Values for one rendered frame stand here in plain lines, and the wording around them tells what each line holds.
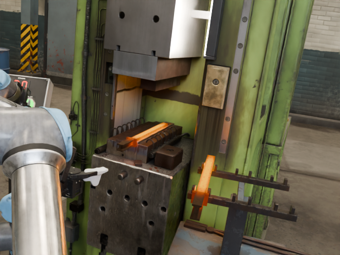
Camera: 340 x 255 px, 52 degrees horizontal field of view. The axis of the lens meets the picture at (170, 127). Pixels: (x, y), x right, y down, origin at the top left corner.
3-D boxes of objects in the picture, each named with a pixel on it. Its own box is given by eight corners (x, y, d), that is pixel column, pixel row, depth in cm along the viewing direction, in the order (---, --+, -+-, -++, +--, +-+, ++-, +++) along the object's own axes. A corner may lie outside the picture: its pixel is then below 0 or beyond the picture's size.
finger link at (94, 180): (107, 181, 118) (80, 185, 113) (108, 166, 117) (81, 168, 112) (110, 185, 116) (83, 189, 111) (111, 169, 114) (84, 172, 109)
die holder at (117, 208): (159, 272, 148) (172, 177, 137) (85, 244, 161) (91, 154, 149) (199, 215, 199) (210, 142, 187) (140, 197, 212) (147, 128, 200)
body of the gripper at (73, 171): (65, 185, 116) (39, 200, 105) (66, 162, 113) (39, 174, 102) (84, 192, 113) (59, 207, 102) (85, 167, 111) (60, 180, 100)
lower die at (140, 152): (145, 163, 147) (147, 144, 145) (105, 152, 154) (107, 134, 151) (180, 140, 185) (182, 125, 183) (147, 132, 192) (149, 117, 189)
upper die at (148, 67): (155, 81, 138) (157, 56, 135) (112, 73, 144) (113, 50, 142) (189, 74, 175) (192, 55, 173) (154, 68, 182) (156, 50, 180)
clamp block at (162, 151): (172, 170, 143) (174, 156, 141) (153, 165, 146) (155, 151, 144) (182, 162, 154) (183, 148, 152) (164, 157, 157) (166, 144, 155)
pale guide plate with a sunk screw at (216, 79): (222, 109, 142) (228, 68, 137) (201, 105, 145) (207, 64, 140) (223, 108, 144) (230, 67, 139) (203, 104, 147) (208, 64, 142)
